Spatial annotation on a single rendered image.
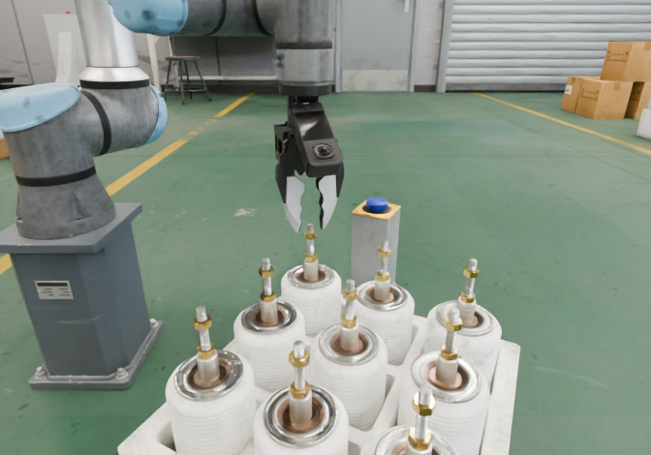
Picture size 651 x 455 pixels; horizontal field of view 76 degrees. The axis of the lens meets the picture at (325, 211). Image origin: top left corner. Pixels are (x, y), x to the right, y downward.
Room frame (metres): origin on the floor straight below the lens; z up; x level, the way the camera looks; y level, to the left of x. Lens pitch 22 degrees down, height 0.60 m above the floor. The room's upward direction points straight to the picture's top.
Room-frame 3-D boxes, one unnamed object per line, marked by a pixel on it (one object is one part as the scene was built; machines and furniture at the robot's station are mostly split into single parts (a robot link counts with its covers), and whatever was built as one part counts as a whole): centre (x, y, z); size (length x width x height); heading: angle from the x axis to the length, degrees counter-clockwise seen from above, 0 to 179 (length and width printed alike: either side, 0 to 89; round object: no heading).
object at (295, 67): (0.59, 0.03, 0.57); 0.08 x 0.08 x 0.05
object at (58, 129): (0.69, 0.45, 0.47); 0.13 x 0.12 x 0.14; 150
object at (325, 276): (0.57, 0.02, 0.25); 0.08 x 0.08 x 0.01
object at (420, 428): (0.25, -0.08, 0.30); 0.01 x 0.01 x 0.08
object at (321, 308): (0.57, 0.02, 0.16); 0.10 x 0.10 x 0.18
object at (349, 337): (0.41, -0.03, 0.26); 0.02 x 0.02 x 0.03
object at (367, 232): (0.71, -0.09, 0.16); 0.07 x 0.07 x 0.31; 63
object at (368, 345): (0.41, -0.03, 0.25); 0.08 x 0.08 x 0.01
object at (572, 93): (3.94, -2.40, 0.15); 0.30 x 0.24 x 0.30; 89
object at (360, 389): (0.41, -0.03, 0.16); 0.10 x 0.10 x 0.18
